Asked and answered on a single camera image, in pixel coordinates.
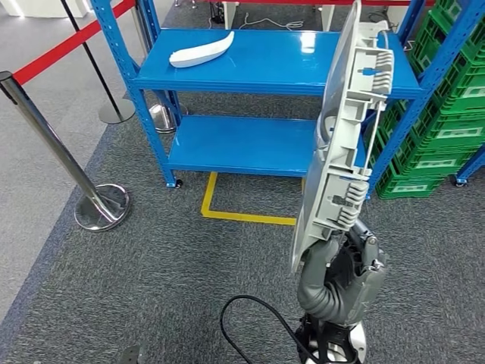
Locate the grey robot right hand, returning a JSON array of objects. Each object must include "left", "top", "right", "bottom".
[{"left": 297, "top": 220, "right": 389, "bottom": 328}]

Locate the silver plastic hubcap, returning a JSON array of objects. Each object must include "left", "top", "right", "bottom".
[{"left": 290, "top": 0, "right": 394, "bottom": 275}]

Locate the blue metal shelf rack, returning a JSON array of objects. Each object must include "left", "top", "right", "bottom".
[
  {"left": 89, "top": 0, "right": 485, "bottom": 200},
  {"left": 453, "top": 148, "right": 485, "bottom": 188}
]

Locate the white curved plastic part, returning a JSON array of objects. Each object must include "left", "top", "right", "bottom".
[{"left": 169, "top": 30, "right": 235, "bottom": 69}]

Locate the dark robot foot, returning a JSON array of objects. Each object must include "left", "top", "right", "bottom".
[{"left": 119, "top": 344, "right": 146, "bottom": 364}]

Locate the red barrier belt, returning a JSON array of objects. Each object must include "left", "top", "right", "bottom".
[
  {"left": 13, "top": 0, "right": 135, "bottom": 86},
  {"left": 201, "top": 0, "right": 437, "bottom": 7}
]

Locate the chrome stanchion with domed base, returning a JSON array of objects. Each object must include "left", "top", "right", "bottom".
[{"left": 130, "top": 5, "right": 188, "bottom": 134}]

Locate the narrow white desk panel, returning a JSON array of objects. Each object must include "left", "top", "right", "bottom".
[{"left": 223, "top": 0, "right": 240, "bottom": 30}]

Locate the chrome stanchion with mirror base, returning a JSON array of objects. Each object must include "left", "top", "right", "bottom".
[{"left": 0, "top": 71, "right": 131, "bottom": 233}]

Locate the black stanchion with flat base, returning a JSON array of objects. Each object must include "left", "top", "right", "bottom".
[{"left": 60, "top": 0, "right": 136, "bottom": 125}]

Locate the white display platform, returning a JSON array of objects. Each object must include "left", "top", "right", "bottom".
[{"left": 0, "top": 0, "right": 90, "bottom": 18}]

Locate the black camera cable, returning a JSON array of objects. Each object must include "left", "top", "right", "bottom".
[{"left": 219, "top": 295, "right": 323, "bottom": 364}]

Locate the white cable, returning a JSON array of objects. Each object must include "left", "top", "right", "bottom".
[{"left": 238, "top": 12, "right": 305, "bottom": 31}]

